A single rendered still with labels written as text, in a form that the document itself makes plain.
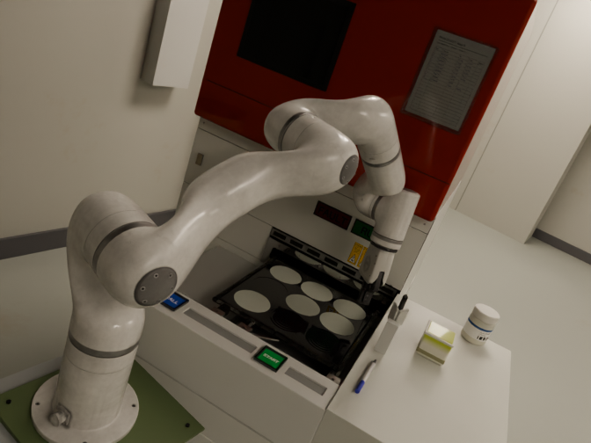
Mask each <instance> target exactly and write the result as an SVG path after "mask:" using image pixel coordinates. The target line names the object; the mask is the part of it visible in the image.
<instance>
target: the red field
mask: <svg viewBox="0 0 591 443"><path fill-rule="evenodd" d="M315 214H317V215H319V216H321V217H323V218H325V219H326V220H328V221H330V222H333V223H335V224H338V225H340V226H341V227H343V228H345V229H346V228H347V224H348V223H349V220H350V218H351V217H349V216H347V215H345V214H342V213H341V212H339V211H337V210H335V209H332V208H330V207H328V206H326V205H324V204H322V203H320V202H318V205H317V209H316V212H315Z"/></svg>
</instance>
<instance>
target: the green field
mask: <svg viewBox="0 0 591 443"><path fill-rule="evenodd" d="M373 229H374V228H371V227H370V226H368V225H366V224H364V223H362V222H360V221H356V223H355V225H354V228H353V231H352V232H354V233H355V234H357V235H359V236H362V237H364V238H367V239H368V240H370V241H371V239H370V237H371V234H372V231H373Z"/></svg>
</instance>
